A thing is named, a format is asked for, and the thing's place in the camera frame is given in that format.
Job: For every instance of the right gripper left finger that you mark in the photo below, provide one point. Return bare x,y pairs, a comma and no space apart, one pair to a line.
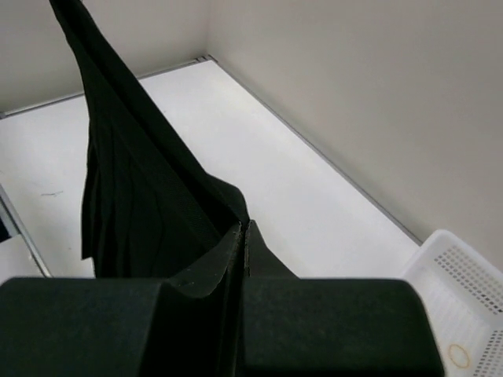
185,325

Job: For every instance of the black pleated skirt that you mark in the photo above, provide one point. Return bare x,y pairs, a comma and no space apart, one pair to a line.
149,208

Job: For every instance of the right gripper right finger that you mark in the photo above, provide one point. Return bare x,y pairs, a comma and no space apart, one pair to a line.
294,326

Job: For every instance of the white plastic basket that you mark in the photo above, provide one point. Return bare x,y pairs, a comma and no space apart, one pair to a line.
462,293

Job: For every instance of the orange rubber band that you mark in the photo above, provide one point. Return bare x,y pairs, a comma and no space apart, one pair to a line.
459,356

